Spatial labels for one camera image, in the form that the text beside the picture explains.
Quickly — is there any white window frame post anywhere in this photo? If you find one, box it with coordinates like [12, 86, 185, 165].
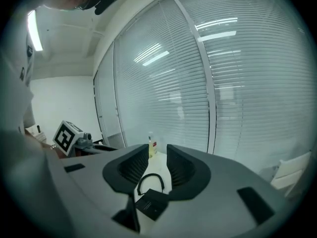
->
[169, 0, 217, 155]

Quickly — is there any black head-mounted camera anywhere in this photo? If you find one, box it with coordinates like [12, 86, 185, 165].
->
[94, 0, 121, 16]

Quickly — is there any clear bottle with yellow liquid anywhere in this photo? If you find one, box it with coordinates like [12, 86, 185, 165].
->
[148, 131, 158, 159]

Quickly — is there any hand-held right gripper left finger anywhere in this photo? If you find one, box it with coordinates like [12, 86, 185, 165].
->
[102, 144, 150, 197]

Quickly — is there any long ceiling light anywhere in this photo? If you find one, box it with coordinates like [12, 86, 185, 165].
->
[27, 9, 44, 52]

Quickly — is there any white window blind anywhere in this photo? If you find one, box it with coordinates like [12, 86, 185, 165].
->
[114, 0, 214, 154]
[97, 43, 126, 149]
[173, 0, 316, 175]

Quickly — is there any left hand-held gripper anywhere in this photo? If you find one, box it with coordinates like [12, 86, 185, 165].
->
[52, 119, 117, 156]

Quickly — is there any black desk telephone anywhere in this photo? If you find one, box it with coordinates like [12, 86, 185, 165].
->
[135, 188, 169, 222]

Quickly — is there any black coiled telephone cord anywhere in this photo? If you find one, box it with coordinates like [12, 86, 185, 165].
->
[137, 173, 166, 196]

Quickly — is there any person's left forearm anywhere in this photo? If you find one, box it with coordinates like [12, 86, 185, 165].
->
[24, 128, 54, 150]

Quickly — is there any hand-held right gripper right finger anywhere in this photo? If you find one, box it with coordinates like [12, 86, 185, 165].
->
[166, 144, 211, 200]

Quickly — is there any white chair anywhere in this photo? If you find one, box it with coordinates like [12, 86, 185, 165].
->
[269, 151, 313, 198]

